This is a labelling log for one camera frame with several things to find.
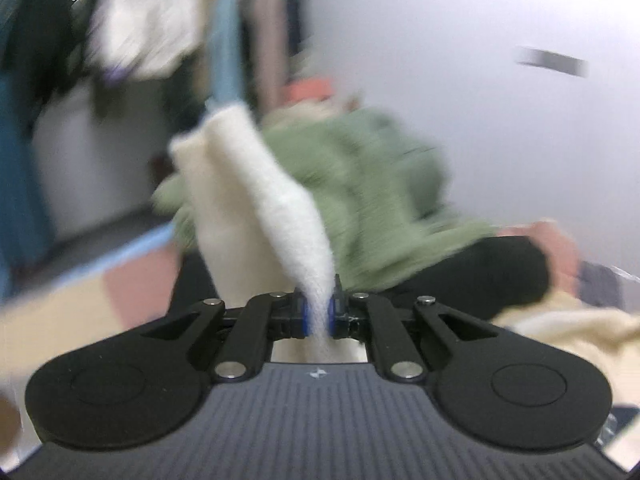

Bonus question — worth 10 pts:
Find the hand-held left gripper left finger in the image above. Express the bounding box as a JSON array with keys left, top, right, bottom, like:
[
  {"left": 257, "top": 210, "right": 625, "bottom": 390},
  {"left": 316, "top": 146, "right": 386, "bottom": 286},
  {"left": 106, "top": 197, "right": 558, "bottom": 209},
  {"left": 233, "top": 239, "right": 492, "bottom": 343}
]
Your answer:
[{"left": 142, "top": 287, "right": 310, "bottom": 382}]

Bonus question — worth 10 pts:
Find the grey wall socket panel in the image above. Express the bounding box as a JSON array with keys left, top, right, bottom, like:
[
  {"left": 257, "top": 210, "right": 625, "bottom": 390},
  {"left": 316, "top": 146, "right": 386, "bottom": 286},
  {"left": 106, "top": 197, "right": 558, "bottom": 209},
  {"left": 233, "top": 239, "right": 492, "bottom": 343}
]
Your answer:
[{"left": 516, "top": 46, "right": 589, "bottom": 79}]

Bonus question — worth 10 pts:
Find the patchwork quilt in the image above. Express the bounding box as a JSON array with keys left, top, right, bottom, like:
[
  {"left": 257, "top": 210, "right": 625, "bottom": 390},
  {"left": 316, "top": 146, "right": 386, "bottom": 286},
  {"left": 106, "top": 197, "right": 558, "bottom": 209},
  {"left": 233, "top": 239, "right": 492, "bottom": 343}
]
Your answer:
[{"left": 0, "top": 217, "right": 640, "bottom": 461}]

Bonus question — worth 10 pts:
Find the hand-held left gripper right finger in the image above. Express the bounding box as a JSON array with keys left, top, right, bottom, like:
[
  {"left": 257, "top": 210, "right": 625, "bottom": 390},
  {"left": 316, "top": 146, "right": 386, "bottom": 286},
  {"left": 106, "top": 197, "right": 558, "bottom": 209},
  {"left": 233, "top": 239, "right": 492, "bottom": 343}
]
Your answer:
[{"left": 327, "top": 275, "right": 497, "bottom": 382}]

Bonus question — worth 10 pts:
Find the black jacket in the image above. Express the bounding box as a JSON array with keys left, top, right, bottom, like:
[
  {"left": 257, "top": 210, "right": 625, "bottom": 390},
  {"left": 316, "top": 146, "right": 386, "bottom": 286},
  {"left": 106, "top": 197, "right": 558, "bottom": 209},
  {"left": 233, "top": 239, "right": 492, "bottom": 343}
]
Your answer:
[{"left": 170, "top": 235, "right": 551, "bottom": 322}]

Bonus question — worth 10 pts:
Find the orange box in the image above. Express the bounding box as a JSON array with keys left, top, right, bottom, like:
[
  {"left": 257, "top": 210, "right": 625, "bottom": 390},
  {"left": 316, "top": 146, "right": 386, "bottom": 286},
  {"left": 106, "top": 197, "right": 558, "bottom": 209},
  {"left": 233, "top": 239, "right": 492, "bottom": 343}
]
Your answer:
[{"left": 284, "top": 79, "right": 336, "bottom": 104}]

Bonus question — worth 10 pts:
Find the white fleece garment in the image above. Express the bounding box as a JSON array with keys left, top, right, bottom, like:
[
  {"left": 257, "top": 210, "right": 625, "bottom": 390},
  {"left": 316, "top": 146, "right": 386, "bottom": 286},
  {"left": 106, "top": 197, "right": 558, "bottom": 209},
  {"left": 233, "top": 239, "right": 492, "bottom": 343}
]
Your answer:
[{"left": 167, "top": 101, "right": 368, "bottom": 363}]

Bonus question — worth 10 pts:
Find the green fleece jacket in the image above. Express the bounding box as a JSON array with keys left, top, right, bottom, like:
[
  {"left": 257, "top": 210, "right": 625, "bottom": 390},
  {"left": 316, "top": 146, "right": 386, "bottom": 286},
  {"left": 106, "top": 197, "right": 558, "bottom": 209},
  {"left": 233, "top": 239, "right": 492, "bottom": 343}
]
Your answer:
[{"left": 152, "top": 107, "right": 501, "bottom": 293}]

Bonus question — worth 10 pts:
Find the pink-brown hanging garment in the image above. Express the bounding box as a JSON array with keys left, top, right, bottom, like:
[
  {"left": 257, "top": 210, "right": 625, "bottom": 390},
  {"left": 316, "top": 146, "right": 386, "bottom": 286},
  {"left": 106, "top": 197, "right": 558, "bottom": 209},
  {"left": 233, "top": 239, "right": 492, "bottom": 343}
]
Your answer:
[{"left": 245, "top": 0, "right": 289, "bottom": 116}]

